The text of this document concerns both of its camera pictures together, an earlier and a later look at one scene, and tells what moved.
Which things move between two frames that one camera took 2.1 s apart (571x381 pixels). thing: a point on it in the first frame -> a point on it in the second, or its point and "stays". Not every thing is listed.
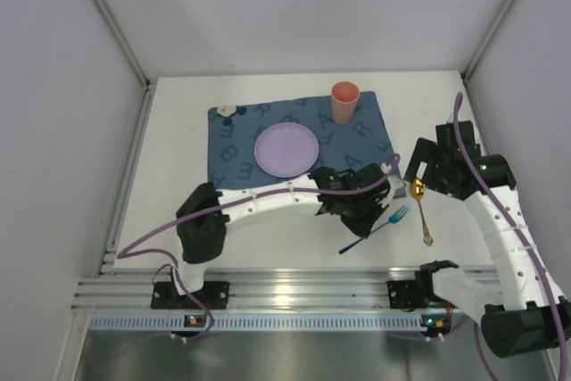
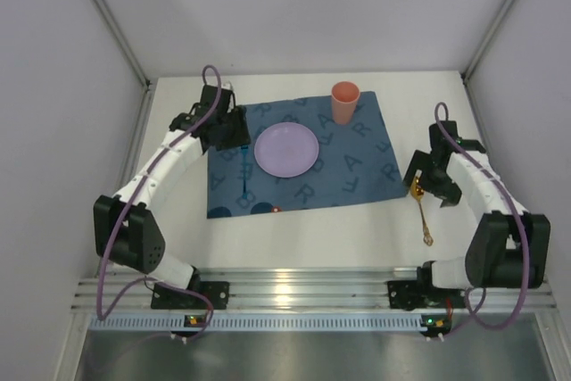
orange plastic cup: x=344 y=97 stays
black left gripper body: x=365 y=210 -> x=238 y=129
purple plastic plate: x=286 y=150 stays
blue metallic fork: x=392 y=219 -> x=244 y=149
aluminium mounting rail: x=253 y=288 stays
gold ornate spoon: x=417 y=191 stays
